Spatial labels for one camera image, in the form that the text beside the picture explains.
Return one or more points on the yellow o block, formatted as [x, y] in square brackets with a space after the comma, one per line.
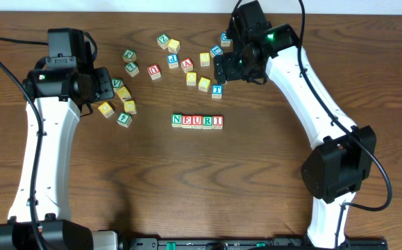
[191, 78]
[130, 107]

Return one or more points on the yellow O block centre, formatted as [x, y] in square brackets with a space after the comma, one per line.
[191, 78]

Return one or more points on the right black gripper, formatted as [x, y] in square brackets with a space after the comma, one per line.
[222, 69]

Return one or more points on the blue L block upper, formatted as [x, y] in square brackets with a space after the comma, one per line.
[216, 51]

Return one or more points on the green 4 block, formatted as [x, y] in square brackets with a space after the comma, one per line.
[124, 119]

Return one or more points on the green R block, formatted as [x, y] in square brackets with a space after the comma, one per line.
[207, 122]

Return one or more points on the yellow S block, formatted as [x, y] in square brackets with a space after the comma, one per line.
[204, 59]

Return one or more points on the yellow G block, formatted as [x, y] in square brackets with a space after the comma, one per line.
[106, 109]

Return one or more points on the yellow K block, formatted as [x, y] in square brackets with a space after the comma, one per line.
[123, 94]

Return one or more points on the red E block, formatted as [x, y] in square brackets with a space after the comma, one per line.
[186, 121]

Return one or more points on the blue D block top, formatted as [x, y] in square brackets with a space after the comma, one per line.
[224, 40]

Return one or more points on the green N block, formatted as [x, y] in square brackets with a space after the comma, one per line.
[176, 120]

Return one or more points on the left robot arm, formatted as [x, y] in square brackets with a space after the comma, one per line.
[55, 91]

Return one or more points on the red A block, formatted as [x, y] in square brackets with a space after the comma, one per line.
[187, 65]

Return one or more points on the yellow O block left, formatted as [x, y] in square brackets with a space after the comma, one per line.
[130, 107]

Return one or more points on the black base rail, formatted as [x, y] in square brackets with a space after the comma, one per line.
[172, 244]

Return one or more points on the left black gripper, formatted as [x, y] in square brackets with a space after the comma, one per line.
[104, 83]

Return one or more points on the blue T block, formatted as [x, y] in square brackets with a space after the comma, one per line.
[217, 91]

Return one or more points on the red u block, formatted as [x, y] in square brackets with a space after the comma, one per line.
[197, 121]
[154, 71]

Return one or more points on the red I block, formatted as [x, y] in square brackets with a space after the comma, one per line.
[217, 122]

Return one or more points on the green V block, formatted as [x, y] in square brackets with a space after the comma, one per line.
[117, 83]

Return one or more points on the yellow C block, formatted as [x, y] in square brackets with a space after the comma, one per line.
[204, 84]

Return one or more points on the green Z block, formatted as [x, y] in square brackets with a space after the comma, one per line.
[163, 41]

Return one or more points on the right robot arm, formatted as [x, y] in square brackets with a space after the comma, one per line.
[340, 159]

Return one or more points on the yellow block beside Z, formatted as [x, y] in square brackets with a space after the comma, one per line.
[174, 46]

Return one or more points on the green J block left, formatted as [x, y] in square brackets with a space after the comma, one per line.
[129, 56]

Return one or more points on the green 7 block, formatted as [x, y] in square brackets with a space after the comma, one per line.
[131, 69]

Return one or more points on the blue P block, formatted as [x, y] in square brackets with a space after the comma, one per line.
[173, 60]

